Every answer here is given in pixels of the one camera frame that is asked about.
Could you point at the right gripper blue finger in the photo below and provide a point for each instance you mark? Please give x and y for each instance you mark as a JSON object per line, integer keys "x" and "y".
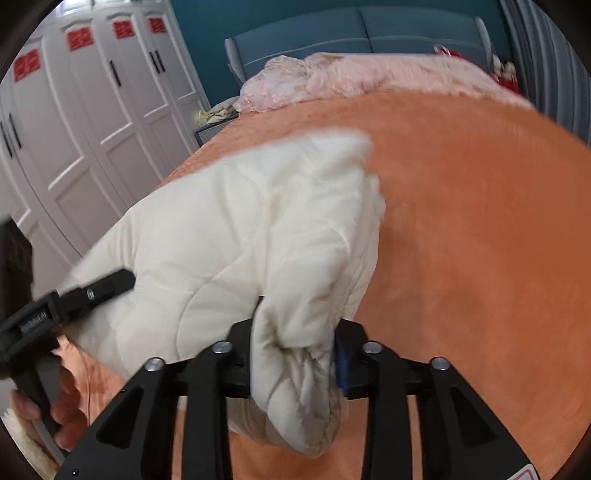
{"x": 342, "y": 359}

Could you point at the white quilted comforter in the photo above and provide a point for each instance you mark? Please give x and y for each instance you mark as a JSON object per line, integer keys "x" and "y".
{"x": 285, "y": 234}

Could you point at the person's left hand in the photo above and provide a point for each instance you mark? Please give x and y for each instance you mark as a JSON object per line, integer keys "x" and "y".
{"x": 64, "y": 411}

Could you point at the orange plush bed blanket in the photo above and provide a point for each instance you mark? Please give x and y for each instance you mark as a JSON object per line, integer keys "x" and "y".
{"x": 484, "y": 250}

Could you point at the white panelled wardrobe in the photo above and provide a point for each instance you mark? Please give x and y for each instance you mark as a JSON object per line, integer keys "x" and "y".
{"x": 98, "y": 106}

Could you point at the dark bedside table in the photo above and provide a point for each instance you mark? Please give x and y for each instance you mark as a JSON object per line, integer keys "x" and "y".
{"x": 204, "y": 133}

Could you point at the yellowish clutter on nightstand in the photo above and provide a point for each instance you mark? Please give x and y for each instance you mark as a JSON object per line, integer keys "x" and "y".
{"x": 221, "y": 111}

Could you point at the pink lace bedspread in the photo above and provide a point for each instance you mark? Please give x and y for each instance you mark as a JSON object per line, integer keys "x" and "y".
{"x": 286, "y": 80}

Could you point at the red plush toy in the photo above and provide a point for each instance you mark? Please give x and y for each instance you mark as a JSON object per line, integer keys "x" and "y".
{"x": 504, "y": 73}

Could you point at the blue upholstered headboard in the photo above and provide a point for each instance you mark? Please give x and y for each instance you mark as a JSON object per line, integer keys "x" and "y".
{"x": 362, "y": 30}

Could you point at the grey pleated curtain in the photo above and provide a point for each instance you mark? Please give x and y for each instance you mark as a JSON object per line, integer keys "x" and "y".
{"x": 552, "y": 75}

